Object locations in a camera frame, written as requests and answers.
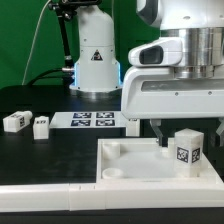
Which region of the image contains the black cable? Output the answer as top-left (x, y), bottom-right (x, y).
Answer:
top-left (26, 67), bottom-right (73, 87)

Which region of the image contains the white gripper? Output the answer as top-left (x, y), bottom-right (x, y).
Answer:
top-left (121, 66), bottom-right (224, 147)

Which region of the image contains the white cable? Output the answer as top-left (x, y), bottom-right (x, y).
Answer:
top-left (21, 0), bottom-right (54, 86)

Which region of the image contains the white square table top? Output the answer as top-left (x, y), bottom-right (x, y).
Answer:
top-left (97, 138), bottom-right (223, 184)

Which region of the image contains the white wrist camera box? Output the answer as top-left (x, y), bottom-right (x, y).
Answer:
top-left (128, 37), bottom-right (183, 67)

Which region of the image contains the white L-shaped obstacle fence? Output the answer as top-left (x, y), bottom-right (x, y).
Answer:
top-left (0, 183), bottom-right (224, 212)

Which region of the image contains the black camera stand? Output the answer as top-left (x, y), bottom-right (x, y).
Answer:
top-left (48, 0), bottom-right (102, 85)

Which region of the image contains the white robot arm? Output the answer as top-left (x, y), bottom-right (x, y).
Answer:
top-left (71, 0), bottom-right (224, 143)

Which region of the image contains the white tag sheet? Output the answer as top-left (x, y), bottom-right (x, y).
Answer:
top-left (50, 111), bottom-right (126, 129)

